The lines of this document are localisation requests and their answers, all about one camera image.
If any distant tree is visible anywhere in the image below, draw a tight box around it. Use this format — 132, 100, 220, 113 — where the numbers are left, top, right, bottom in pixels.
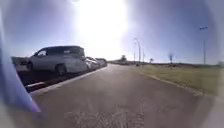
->
119, 54, 128, 64

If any grass field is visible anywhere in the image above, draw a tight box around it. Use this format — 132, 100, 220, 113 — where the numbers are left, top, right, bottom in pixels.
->
134, 63, 224, 97

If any dark asphalt parking area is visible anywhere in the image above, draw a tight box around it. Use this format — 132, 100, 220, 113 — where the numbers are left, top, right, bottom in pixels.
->
16, 68, 91, 90

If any curved street lamp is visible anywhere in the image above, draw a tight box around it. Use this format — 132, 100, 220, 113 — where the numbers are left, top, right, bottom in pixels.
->
133, 37, 142, 65

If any pole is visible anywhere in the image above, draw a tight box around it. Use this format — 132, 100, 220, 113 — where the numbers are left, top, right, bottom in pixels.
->
133, 41, 137, 64

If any grey asphalt path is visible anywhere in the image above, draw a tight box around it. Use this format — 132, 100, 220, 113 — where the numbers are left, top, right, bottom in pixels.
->
31, 63, 224, 128

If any row of parked cars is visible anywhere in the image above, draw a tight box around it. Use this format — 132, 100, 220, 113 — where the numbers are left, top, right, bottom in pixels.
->
85, 56, 109, 70

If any bare tree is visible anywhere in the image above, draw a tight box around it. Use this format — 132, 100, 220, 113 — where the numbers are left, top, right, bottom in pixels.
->
167, 52, 175, 66

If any silver van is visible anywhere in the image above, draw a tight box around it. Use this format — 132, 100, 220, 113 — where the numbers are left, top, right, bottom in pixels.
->
27, 45, 88, 76

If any pale kerb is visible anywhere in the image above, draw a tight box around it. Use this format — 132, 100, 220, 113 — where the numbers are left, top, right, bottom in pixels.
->
29, 66, 108, 98

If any tall street lamp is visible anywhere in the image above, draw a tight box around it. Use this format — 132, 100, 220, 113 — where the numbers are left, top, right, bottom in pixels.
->
198, 26, 209, 65

